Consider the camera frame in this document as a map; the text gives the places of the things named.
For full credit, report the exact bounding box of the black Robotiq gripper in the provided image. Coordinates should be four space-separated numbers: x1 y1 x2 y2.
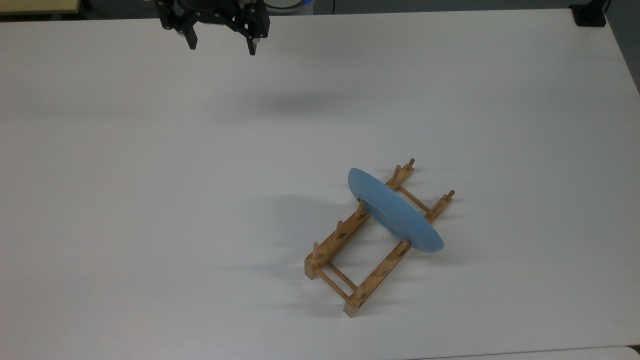
154 0 271 56

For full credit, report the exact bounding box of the blue plate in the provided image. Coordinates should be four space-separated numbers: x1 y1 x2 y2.
347 167 445 253

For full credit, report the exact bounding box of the wooden plate rack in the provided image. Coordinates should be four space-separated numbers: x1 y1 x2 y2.
304 158 456 318

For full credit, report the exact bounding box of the round white blue-lit device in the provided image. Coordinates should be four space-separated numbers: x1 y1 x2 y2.
263 0 314 14

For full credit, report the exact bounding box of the yellowish wooden desk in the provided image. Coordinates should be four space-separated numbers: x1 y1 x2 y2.
0 0 82 16

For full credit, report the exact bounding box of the black clamp block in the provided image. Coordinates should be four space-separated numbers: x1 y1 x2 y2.
569 2 609 28

